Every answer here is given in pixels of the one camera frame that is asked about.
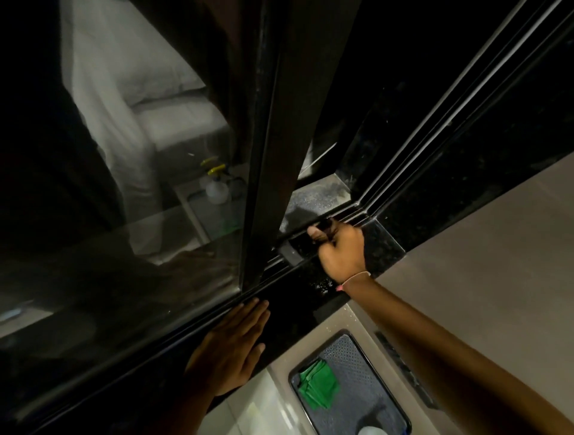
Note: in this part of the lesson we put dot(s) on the person's left hand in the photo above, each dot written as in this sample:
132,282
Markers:
224,354

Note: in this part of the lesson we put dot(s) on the person's right hand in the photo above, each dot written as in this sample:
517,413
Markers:
345,255

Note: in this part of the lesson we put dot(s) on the person's left little finger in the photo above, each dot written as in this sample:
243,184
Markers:
233,314

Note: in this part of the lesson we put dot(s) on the person's right thumb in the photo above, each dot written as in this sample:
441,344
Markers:
317,233

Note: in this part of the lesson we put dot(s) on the person's left middle finger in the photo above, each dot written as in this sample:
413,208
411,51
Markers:
255,313

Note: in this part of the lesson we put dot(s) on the person's left thumb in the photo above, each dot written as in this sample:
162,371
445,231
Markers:
256,352

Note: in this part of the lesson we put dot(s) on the small black brush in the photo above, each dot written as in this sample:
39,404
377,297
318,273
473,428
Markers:
326,222

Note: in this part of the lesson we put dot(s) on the person's right forearm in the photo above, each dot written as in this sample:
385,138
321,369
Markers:
439,358

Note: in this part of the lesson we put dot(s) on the person's left forearm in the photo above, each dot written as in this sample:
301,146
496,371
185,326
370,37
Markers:
188,414

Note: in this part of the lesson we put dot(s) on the black track stopper block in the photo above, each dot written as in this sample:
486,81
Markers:
292,254

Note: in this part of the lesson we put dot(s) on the green cleaning cloth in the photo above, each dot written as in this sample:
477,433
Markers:
319,384

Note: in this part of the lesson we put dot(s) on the grey tray with black rim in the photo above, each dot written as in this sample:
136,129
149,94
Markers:
363,381

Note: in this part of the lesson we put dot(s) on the white spray bottle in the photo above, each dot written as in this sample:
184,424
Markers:
372,431

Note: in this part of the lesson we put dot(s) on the aluminium window track rails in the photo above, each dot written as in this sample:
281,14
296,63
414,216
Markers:
430,116

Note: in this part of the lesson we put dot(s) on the window glass pane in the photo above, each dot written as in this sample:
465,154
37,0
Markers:
134,179

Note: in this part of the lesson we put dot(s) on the black sliding window frame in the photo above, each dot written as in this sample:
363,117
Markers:
287,134

